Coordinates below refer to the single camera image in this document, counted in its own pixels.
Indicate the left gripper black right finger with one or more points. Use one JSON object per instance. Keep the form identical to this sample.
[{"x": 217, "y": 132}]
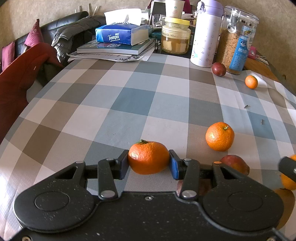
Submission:
[{"x": 188, "y": 170}]

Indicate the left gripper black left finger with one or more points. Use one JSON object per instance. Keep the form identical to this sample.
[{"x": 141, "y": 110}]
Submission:
[{"x": 108, "y": 170}]

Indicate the orange mandarin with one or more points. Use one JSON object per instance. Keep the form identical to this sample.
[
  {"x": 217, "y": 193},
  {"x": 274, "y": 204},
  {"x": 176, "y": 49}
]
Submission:
[
  {"x": 146, "y": 157},
  {"x": 220, "y": 136},
  {"x": 287, "y": 182}
]

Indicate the reddish plum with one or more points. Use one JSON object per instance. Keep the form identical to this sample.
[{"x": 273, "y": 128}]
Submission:
[{"x": 237, "y": 163}]

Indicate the purple plum with stem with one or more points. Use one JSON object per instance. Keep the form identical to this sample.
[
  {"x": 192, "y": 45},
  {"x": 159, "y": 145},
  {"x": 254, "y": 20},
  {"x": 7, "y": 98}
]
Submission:
[{"x": 203, "y": 186}]

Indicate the person's right hand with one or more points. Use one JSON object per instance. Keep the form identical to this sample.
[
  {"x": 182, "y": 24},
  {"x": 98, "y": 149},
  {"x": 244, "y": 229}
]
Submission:
[{"x": 288, "y": 198}]

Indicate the checkered tablecloth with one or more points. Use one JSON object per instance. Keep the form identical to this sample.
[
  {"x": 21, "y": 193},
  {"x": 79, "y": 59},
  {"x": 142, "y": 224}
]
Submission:
[{"x": 95, "y": 109}]

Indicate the far small mandarin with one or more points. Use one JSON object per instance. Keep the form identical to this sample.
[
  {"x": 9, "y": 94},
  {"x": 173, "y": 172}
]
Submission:
[{"x": 251, "y": 82}]

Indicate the far dark plum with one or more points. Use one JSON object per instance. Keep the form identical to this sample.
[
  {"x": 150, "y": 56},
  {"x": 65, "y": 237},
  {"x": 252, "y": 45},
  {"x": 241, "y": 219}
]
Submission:
[{"x": 218, "y": 69}]

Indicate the wooden cutting board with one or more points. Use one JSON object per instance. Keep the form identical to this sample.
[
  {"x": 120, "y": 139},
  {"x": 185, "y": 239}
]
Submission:
[{"x": 260, "y": 68}]

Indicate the pink pencil case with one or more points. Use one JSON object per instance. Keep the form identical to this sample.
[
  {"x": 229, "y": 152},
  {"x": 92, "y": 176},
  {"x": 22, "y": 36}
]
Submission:
[{"x": 252, "y": 53}]

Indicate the stack of books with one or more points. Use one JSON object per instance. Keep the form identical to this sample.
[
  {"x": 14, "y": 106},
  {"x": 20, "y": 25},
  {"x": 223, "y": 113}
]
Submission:
[{"x": 114, "y": 52}]

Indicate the red jacket on chair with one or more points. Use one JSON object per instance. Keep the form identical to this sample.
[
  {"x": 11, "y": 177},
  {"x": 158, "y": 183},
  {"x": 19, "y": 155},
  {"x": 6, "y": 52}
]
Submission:
[{"x": 18, "y": 77}]

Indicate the grey puffer jacket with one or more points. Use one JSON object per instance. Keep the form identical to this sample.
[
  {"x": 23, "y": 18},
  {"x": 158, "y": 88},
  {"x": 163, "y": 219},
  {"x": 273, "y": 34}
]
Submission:
[{"x": 69, "y": 37}]

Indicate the yellow lid glass jar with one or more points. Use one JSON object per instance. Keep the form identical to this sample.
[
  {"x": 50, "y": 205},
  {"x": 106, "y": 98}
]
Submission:
[{"x": 175, "y": 37}]

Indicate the blue Tempo tissue box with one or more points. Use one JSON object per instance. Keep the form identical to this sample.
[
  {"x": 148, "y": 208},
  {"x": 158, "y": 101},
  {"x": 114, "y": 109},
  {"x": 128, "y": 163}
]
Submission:
[{"x": 122, "y": 33}]

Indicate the white lilac thermos bottle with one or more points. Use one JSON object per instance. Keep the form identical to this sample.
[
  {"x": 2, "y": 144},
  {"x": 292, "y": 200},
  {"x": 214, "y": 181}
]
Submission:
[{"x": 209, "y": 18}]

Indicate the clear cereal jar blue label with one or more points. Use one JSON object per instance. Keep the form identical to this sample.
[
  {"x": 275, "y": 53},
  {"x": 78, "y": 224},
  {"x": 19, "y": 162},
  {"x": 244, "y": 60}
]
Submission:
[{"x": 237, "y": 32}]

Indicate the magenta cushion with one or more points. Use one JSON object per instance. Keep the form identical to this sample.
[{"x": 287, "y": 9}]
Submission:
[
  {"x": 35, "y": 35},
  {"x": 7, "y": 55}
]

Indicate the black leather sofa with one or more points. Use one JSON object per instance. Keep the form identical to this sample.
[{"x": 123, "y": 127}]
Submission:
[{"x": 48, "y": 30}]

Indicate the white paper cup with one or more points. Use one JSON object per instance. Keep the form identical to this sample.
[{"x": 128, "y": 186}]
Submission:
[{"x": 174, "y": 8}]

